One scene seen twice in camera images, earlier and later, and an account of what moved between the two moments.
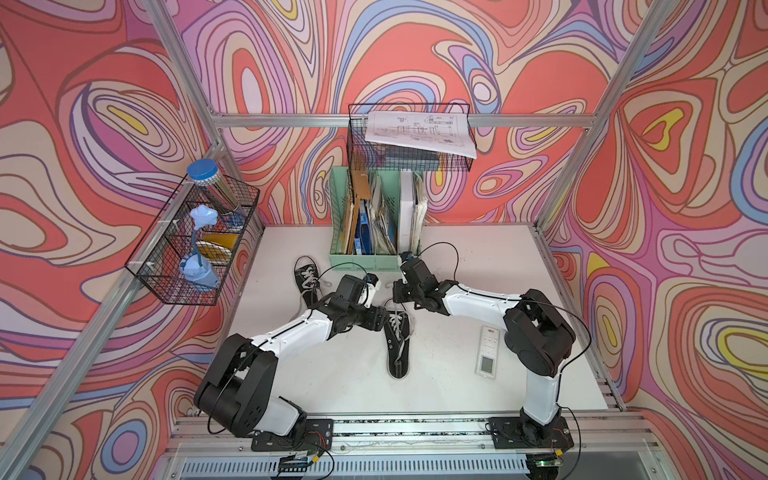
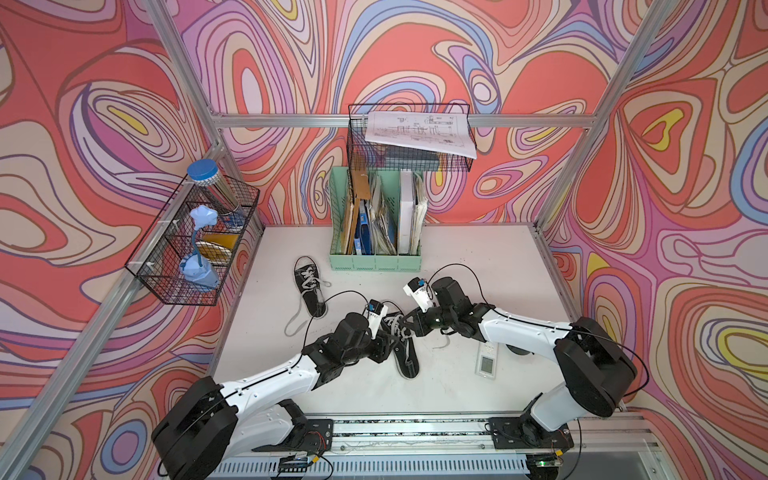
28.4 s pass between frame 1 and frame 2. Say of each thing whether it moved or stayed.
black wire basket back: stayed
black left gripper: moved
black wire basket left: stayed
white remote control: stayed
